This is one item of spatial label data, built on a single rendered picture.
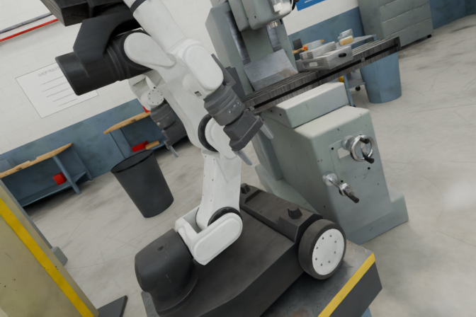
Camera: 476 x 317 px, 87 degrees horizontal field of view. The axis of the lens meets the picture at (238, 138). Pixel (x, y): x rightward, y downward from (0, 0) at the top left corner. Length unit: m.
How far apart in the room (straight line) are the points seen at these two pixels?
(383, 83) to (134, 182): 3.12
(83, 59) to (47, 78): 5.41
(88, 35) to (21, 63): 5.59
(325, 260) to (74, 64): 0.99
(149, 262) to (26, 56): 5.70
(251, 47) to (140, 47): 1.17
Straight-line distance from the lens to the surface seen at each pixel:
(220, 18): 1.85
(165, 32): 0.63
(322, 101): 1.36
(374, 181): 1.44
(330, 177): 1.23
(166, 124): 1.06
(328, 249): 1.02
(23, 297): 1.81
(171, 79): 0.81
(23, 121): 6.51
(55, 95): 6.18
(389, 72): 3.64
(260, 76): 1.81
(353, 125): 1.27
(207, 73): 0.61
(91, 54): 0.80
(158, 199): 2.92
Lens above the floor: 1.22
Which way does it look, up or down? 17 degrees down
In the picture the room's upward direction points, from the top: 22 degrees counter-clockwise
